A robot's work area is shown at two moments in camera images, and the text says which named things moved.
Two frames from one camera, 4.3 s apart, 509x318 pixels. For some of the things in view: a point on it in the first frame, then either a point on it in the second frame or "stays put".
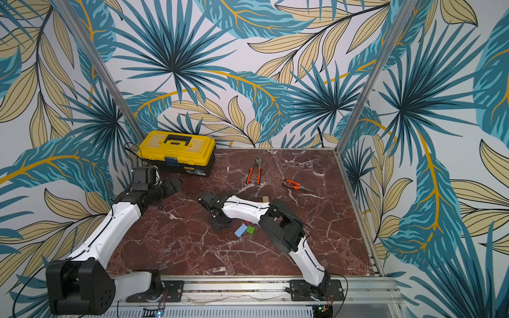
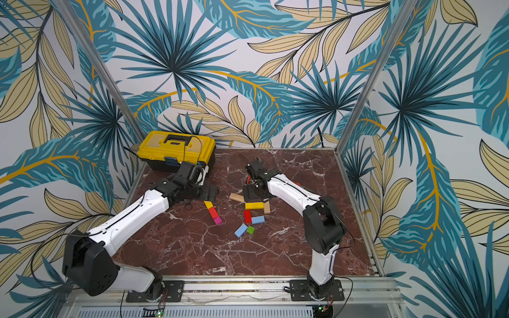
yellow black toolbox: (183, 152) stays put
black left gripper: (170, 189) → (207, 193)
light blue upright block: (240, 230) stays put
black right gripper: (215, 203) → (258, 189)
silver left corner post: (99, 66) stays put
